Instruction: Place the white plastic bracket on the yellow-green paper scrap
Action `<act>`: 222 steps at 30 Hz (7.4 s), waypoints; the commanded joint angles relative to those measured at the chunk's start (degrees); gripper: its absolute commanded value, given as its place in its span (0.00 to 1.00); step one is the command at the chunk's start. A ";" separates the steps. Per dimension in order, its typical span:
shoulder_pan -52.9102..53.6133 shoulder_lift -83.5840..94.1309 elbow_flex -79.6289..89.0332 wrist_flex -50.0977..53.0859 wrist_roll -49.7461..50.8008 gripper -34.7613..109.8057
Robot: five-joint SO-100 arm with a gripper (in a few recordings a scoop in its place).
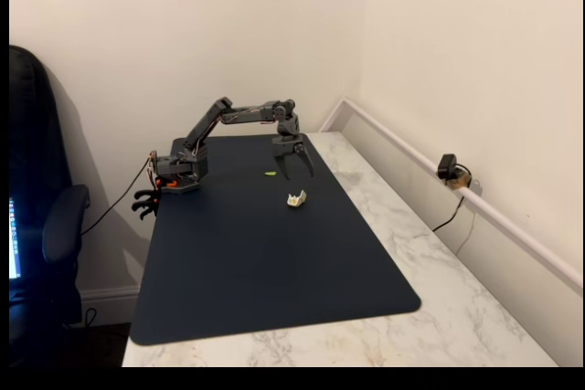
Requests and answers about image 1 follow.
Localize white wall trim rail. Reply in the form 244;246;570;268
319;97;584;295

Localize dark navy desk mat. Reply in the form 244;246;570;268
130;133;421;346

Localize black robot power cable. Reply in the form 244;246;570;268
80;157;153;236

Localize black cable on floor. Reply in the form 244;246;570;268
68;307;98;329

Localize black webcam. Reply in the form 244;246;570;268
437;153;459;180

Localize black webcam cable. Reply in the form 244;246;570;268
431;163;473;233

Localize white baseboard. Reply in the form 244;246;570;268
80;284;141;327

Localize tan webcam mount block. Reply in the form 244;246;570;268
445;173;473;193

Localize black office chair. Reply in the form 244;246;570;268
8;45;92;364

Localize laptop with lit screen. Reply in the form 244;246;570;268
8;196;23;281

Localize black spring clamp orange tips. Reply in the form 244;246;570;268
133;178;162;205
132;180;178;221

